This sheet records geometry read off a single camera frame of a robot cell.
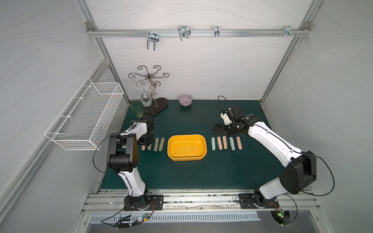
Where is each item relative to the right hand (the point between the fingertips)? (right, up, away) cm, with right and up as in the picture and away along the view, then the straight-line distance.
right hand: (220, 131), depth 83 cm
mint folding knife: (-2, -10, +13) cm, 16 cm away
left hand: (-48, -9, +11) cm, 50 cm away
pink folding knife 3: (+6, -9, +13) cm, 17 cm away
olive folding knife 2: (-40, -11, +12) cm, 44 cm away
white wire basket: (-69, +6, -14) cm, 71 cm away
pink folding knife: (-47, -11, +8) cm, 49 cm away
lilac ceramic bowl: (-22, +22, +36) cm, 47 cm away
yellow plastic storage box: (-20, -12, +11) cm, 25 cm away
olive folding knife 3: (-37, -10, +13) cm, 40 cm away
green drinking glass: (-55, +15, +18) cm, 60 cm away
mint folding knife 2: (+11, -11, +12) cm, 19 cm away
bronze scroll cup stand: (-41, +19, +36) cm, 58 cm away
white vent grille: (-39, -40, -15) cm, 58 cm away
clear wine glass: (-47, +21, +10) cm, 52 cm away
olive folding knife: (-44, -12, +10) cm, 47 cm away
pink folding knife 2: (+2, -12, +10) cm, 16 cm away
